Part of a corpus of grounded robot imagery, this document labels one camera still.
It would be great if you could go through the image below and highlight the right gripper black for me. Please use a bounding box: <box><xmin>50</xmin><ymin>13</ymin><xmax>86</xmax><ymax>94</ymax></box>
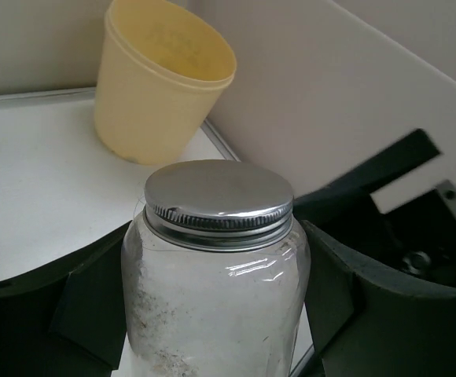
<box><xmin>293</xmin><ymin>129</ymin><xmax>456</xmax><ymax>287</ymax></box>

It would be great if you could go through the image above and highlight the yellow plastic bin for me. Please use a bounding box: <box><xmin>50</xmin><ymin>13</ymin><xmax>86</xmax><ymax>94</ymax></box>
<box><xmin>94</xmin><ymin>1</ymin><xmax>237</xmax><ymax>165</ymax></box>

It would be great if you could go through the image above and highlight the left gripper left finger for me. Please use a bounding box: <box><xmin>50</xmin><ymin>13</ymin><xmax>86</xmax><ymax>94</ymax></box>
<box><xmin>0</xmin><ymin>225</ymin><xmax>128</xmax><ymax>376</ymax></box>

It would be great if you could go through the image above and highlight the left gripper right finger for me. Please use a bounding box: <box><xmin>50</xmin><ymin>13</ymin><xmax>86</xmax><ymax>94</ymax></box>
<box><xmin>302</xmin><ymin>221</ymin><xmax>456</xmax><ymax>376</ymax></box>

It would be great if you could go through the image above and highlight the clear jar with metal lid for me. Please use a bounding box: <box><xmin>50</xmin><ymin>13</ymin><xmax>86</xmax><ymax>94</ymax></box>
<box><xmin>121</xmin><ymin>159</ymin><xmax>311</xmax><ymax>376</ymax></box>

